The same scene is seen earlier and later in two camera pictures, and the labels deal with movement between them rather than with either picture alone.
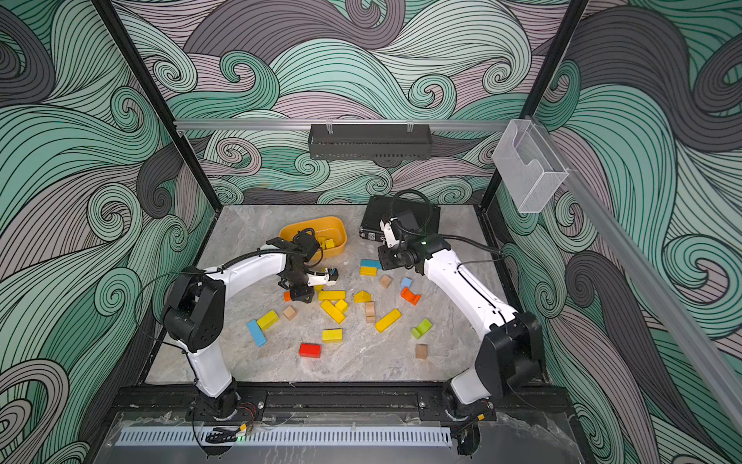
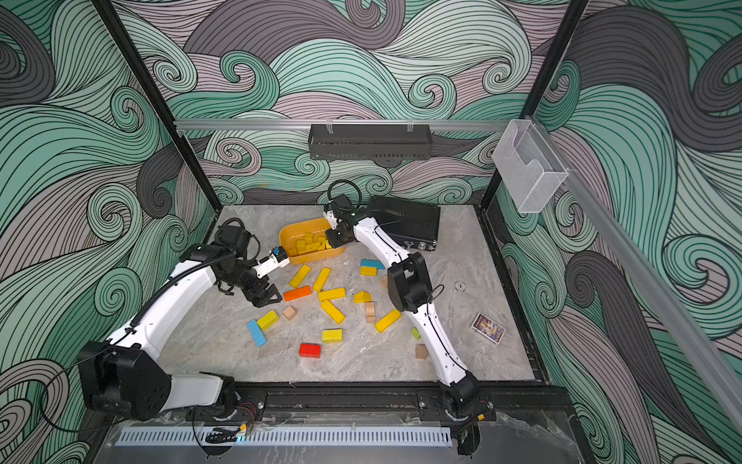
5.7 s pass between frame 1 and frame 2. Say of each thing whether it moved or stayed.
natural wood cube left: stayed
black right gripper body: moved
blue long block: stayed
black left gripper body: moved
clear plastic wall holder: stayed
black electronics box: stayed
